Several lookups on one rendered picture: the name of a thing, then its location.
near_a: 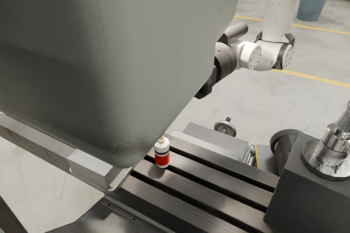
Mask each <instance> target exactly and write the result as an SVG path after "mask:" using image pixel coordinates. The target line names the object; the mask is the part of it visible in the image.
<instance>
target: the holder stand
mask: <svg viewBox="0 0 350 233"><path fill-rule="evenodd" d="M319 142H320V139H318V138H316V137H313V136H310V135H307V134H304V133H302V132H299V133H298V135H297V138H296V140H295V142H294V145H293V147H292V150H291V152H290V154H289V157H288V159H287V161H286V164H285V166H284V169H283V171H282V174H281V176H280V178H279V181H278V183H277V186H276V188H275V190H274V193H273V195H272V198H271V200H270V202H269V205H268V207H267V210H266V212H265V215H264V217H263V220H264V221H265V222H267V223H269V224H271V225H272V226H274V227H276V228H278V229H280V230H281V231H283V232H285V233H350V153H349V154H348V156H347V157H346V159H345V161H344V162H343V164H342V165H341V166H338V167H331V166H328V165H325V164H323V163H322V162H320V161H319V160H318V159H317V158H316V156H315V150H316V148H317V146H318V144H319Z"/></svg>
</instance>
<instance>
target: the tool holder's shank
mask: <svg viewBox="0 0 350 233"><path fill-rule="evenodd" d="M335 126H336V128H335V129H336V131H337V132H338V133H340V134H342V135H346V136H347V135H350V101H349V102H348V104H347V106H346V108H345V110H344V112H343V113H342V114H341V115H340V117H339V118H338V119H337V120H336V122H335Z"/></svg>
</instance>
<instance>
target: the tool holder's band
mask: <svg viewBox="0 0 350 233"><path fill-rule="evenodd" d="M335 128H336V126H335V123H330V124H328V126H327V128H326V135H327V136H328V137H329V138H330V139H331V140H333V141H334V142H336V143H339V144H342V145H350V135H347V136H346V135H342V134H340V133H338V132H337V131H336V129H335Z"/></svg>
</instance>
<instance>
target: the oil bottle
mask: <svg viewBox="0 0 350 233"><path fill-rule="evenodd" d="M154 150H155V163H156V165H157V166H158V167H159V168H165V167H167V166H168V165H169V163H170V154H169V140H168V139H167V138H166V137H163V135H162V136H161V138H160V139H159V140H158V141H157V143H155V145H154Z"/></svg>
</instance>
